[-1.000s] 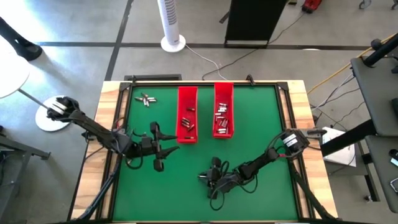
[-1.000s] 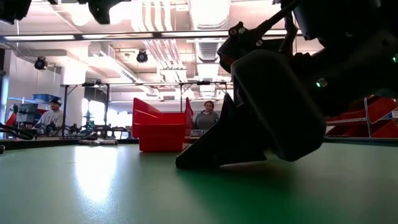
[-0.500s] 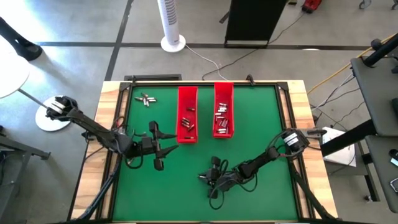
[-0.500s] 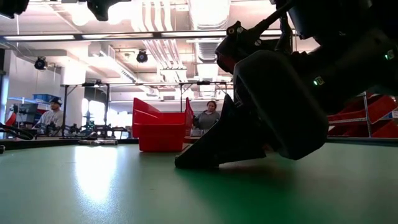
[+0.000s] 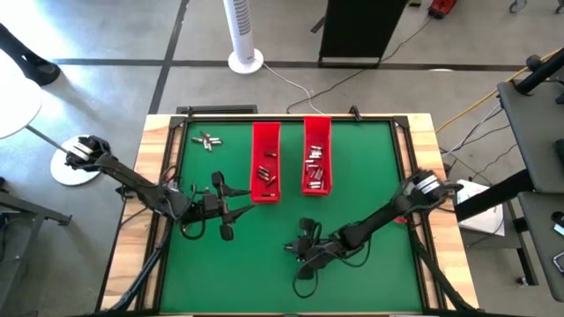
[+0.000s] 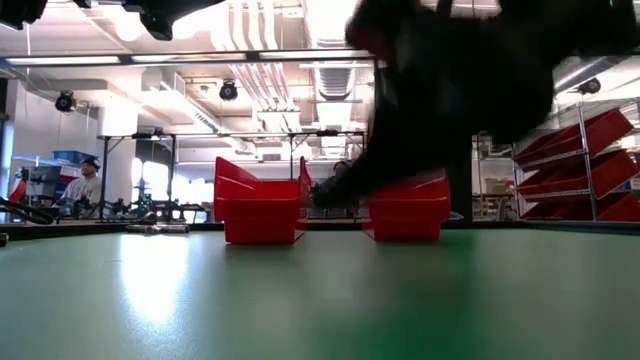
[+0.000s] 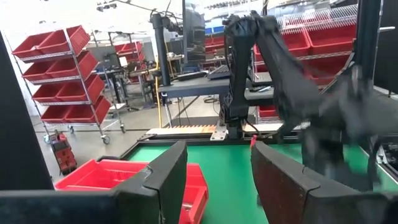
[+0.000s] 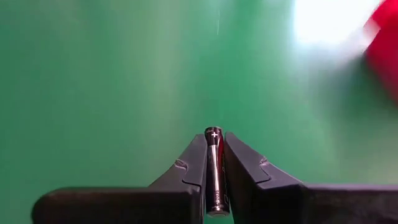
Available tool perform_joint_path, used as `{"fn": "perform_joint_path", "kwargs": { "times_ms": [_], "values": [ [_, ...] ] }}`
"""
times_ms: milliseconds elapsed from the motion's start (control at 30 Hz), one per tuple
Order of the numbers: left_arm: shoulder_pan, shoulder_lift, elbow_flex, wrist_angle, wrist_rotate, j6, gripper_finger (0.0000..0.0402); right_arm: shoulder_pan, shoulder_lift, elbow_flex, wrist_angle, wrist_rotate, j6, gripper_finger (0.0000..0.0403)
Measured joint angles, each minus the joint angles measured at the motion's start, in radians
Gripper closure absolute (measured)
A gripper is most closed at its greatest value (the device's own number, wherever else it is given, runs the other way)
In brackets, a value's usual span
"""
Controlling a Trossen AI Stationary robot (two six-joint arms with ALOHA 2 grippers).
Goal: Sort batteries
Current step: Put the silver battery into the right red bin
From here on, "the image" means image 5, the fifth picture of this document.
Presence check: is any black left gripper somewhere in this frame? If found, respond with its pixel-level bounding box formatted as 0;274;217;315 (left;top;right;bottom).
182;171;256;241

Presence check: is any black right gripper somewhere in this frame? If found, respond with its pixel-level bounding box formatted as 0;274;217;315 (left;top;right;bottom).
284;217;349;280

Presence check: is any long red plastic bin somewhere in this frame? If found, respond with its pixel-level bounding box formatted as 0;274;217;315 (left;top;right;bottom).
301;115;333;197
249;122;283;204

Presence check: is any green table mat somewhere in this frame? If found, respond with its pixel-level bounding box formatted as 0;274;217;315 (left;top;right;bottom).
159;121;425;314

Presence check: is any black rectangular bar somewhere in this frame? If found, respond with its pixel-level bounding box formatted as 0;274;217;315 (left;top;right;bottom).
175;104;259;115

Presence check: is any white tower fan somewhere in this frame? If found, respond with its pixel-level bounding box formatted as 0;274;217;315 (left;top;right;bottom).
222;0;265;75

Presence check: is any grey metal stand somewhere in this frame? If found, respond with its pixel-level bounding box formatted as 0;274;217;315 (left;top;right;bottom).
0;175;74;317

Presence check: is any white box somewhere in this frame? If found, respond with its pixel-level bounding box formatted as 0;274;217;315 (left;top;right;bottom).
456;179;507;238

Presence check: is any black beam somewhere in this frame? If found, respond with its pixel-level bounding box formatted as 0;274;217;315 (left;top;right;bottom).
453;169;537;224

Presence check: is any black stand leg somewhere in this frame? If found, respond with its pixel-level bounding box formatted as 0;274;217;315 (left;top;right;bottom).
0;22;62;87

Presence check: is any grey workstation desk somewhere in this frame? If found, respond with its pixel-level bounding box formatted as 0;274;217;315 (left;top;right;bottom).
496;81;564;305

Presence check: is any red black tool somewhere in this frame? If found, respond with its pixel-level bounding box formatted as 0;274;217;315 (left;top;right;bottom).
427;0;458;20

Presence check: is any black pole with knob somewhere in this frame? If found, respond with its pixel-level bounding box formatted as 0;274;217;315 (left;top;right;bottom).
514;48;564;96

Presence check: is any black right camera cable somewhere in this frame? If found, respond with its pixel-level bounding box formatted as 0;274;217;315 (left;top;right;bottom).
291;219;374;299

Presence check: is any black camera cable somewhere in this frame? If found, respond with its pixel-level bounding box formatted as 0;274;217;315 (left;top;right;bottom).
178;182;208;242
291;219;374;299

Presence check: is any black left camera cable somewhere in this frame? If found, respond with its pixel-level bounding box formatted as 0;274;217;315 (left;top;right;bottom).
178;182;208;242

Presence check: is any black aluminium table frame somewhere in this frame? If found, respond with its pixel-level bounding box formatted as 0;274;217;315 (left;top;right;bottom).
94;105;481;317

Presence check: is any white fan cable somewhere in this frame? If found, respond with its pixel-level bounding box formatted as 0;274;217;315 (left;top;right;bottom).
262;62;325;114

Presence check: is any black floor cable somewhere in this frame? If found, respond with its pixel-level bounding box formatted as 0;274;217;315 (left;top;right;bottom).
285;16;437;114

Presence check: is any white round pedestal table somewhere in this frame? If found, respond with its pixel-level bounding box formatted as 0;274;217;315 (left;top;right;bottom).
0;48;110;186

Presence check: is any yellow floor cable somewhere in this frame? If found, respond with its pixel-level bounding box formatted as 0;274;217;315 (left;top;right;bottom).
434;47;564;134

